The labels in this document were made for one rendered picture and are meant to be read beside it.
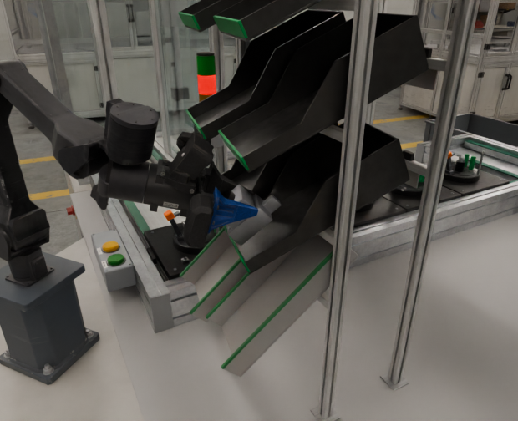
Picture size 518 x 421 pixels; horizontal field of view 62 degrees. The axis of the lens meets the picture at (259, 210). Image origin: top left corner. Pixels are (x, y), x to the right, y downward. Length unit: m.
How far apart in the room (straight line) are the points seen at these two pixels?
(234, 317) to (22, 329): 0.41
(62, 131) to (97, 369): 0.55
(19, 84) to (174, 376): 0.60
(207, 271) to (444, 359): 0.54
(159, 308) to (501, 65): 5.61
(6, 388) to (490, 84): 5.83
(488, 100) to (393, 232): 4.98
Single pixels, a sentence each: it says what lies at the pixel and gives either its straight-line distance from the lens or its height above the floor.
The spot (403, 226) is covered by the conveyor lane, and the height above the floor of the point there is 0.95.
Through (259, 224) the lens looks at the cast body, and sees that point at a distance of 0.63.
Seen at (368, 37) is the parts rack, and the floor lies 1.51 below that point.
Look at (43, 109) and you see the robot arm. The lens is 0.68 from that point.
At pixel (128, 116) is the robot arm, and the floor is 1.43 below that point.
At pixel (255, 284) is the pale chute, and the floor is 1.07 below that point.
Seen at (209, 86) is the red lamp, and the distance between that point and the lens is 1.22.
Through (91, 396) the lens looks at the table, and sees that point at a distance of 0.97.
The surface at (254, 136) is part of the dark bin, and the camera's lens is 0.65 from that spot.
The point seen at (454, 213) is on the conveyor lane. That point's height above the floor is 0.93.
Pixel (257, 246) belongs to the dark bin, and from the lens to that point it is 0.68.
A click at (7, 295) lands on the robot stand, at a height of 1.06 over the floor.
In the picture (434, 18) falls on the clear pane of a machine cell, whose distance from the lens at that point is 6.54.
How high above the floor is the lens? 1.56
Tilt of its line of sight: 27 degrees down
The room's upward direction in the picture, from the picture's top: straight up
